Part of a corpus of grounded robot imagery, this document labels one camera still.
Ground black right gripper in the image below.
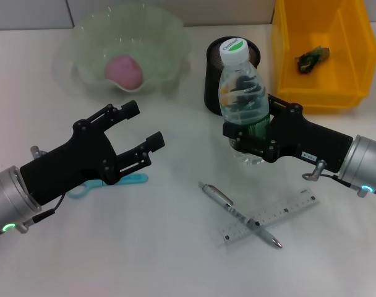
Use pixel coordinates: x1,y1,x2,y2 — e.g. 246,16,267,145
222,93,354,174

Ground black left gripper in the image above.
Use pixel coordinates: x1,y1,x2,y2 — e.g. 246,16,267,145
19,100,166,207

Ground clear water bottle green label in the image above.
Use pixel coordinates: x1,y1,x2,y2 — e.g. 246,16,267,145
218,37,271,166

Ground green silver plastic wrapper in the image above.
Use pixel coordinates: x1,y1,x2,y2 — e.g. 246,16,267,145
294,45,331,75

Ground blue scissors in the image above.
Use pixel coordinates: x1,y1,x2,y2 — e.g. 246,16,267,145
67,173,150,199

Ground black mesh pen holder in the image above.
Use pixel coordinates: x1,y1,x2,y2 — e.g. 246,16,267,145
203,36,262,118

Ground silver ballpoint pen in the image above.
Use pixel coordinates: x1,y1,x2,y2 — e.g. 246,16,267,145
196,181,283,249

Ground transparent plastic ruler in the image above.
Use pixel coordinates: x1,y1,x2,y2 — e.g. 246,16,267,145
217,186,321,248

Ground green translucent fruit bowl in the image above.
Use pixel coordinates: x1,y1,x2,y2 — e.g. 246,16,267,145
68,3,193,95

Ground yellow plastic bin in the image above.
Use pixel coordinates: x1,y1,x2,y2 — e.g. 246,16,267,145
270,0,376,113

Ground right arm connector cable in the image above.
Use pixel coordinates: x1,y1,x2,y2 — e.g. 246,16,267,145
301,158,374,199

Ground arm connector cable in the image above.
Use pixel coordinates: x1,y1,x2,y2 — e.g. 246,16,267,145
15,145,66,235
301,158,374,199

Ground left arm connector cable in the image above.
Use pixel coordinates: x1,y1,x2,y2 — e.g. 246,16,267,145
15,145,66,235

